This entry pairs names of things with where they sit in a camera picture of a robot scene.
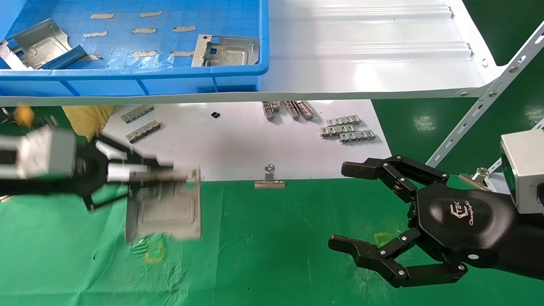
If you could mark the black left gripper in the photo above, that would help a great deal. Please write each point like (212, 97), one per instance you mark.
(89, 170)

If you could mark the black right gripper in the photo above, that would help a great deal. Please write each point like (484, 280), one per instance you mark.
(463, 221)

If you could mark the stamped sheet metal bracket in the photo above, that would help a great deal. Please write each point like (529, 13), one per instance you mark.
(231, 53)
(165, 212)
(40, 46)

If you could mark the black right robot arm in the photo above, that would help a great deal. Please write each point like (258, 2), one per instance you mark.
(531, 246)

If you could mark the yellow plastic bag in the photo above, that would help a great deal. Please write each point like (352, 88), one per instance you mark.
(87, 119)

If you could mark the blue plastic bin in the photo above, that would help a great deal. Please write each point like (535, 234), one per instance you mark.
(127, 80)

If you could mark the green table mat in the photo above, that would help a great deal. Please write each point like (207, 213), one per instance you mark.
(276, 238)

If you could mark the white board sheet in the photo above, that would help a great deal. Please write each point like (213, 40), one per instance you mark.
(238, 148)

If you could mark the grey tape strip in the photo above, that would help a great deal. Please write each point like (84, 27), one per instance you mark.
(182, 53)
(185, 29)
(151, 14)
(143, 54)
(144, 30)
(102, 16)
(95, 34)
(92, 57)

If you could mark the black caster wheel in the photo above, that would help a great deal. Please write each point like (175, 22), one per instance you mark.
(6, 117)

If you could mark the white metal shelf panel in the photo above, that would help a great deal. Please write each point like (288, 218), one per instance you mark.
(365, 63)

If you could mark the white perforated angle bar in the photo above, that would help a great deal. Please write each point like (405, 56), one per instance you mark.
(488, 95)

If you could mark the grey metal rail strip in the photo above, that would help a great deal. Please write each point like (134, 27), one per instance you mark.
(143, 132)
(138, 114)

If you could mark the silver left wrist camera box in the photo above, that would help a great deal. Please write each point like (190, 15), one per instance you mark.
(42, 153)

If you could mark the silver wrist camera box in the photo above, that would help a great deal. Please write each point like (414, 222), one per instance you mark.
(527, 170)
(42, 153)

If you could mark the silver slide rail piece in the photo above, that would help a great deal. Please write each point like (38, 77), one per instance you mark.
(268, 111)
(306, 110)
(292, 110)
(276, 106)

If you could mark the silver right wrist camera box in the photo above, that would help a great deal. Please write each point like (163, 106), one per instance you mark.
(527, 170)

